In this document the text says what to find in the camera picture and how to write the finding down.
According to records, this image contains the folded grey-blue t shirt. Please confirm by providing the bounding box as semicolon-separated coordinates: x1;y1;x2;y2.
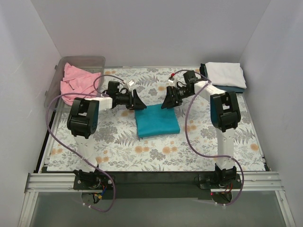
216;86;245;94

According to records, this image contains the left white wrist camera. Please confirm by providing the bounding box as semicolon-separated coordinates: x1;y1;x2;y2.
125;80;134;90

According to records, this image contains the teal t shirt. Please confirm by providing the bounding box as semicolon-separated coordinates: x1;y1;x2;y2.
135;104;180;138

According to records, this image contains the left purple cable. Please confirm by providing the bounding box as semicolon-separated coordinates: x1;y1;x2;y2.
45;74;130;213

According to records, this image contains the clear plastic bin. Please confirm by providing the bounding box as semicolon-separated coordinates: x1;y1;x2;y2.
44;56;106;108

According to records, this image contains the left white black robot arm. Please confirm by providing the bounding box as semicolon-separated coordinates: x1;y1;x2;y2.
67;81;147;189

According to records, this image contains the folded white t shirt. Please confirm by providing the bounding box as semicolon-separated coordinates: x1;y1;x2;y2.
205;62;247;89

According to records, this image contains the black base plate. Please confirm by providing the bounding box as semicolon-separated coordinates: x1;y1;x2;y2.
73;171;241;200

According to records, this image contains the aluminium frame rail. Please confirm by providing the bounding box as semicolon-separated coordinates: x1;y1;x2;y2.
19;171;295;227

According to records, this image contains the floral table mat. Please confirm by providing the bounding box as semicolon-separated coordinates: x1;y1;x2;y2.
45;68;265;172

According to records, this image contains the pink t shirt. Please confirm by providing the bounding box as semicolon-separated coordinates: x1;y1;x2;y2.
60;63;101;106

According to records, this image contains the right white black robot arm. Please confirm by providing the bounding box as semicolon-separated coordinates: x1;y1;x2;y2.
161;70;241;188

